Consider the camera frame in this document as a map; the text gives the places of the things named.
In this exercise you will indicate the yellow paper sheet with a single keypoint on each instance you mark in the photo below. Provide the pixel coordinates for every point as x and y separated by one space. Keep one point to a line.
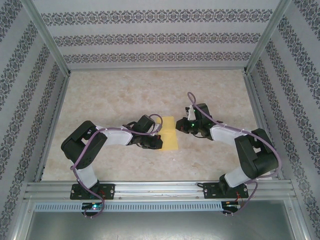
170 142

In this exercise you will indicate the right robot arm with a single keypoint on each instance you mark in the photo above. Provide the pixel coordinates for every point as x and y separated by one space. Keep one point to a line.
260 155

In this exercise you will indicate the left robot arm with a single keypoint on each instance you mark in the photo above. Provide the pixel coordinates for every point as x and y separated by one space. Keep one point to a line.
80 145

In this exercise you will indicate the grey metal sheet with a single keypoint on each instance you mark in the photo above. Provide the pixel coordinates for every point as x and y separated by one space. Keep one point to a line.
160 226

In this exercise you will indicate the controller board with green light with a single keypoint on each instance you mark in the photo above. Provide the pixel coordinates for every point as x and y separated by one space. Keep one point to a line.
93 206

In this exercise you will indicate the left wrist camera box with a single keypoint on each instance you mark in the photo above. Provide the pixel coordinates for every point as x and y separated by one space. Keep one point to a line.
156 128

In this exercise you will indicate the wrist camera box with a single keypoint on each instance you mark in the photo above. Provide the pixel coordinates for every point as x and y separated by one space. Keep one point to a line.
191 113
156 128

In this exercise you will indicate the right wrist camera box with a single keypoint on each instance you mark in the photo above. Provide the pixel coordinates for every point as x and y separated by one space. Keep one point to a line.
191 113

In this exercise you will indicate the aluminium mounting rail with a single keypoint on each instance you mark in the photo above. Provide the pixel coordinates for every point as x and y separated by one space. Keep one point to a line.
160 190

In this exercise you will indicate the long aluminium table edge rail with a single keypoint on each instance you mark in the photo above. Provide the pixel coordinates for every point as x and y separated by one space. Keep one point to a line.
157 69

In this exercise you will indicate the aluminium side edge rail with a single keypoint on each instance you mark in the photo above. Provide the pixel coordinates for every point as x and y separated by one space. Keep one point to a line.
55 120
262 120

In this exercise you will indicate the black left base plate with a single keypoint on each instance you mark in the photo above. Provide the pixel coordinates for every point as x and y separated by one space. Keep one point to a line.
110 191

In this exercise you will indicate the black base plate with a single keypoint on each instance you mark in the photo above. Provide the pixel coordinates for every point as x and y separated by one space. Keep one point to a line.
210 191
110 191

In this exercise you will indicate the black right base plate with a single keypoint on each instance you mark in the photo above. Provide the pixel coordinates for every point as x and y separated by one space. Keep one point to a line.
210 191

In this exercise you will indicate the aluminium frame post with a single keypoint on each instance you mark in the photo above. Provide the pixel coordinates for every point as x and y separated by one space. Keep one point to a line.
267 37
47 40

